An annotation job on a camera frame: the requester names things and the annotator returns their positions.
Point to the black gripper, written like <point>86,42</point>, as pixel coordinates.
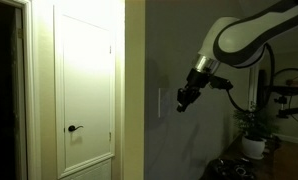
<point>197,83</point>

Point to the brass door hinge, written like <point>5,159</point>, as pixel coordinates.
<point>20,33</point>

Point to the white plant pot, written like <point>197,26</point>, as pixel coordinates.
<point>253,147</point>

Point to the green leafy plant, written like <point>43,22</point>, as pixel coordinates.
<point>252,121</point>

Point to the white light switch plate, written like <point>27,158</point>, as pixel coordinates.
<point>160,102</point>

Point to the small door hinge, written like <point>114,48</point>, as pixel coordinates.
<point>110,50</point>
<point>110,136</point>

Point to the white background door frame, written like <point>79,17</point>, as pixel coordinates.
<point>252,90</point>

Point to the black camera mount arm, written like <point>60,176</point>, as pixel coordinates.
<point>295,111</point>

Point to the white closed panel door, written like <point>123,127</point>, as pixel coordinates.
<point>85,100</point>

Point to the white door frame trim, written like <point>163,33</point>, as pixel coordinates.
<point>32,100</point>

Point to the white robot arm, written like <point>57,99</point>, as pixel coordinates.
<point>242,40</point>

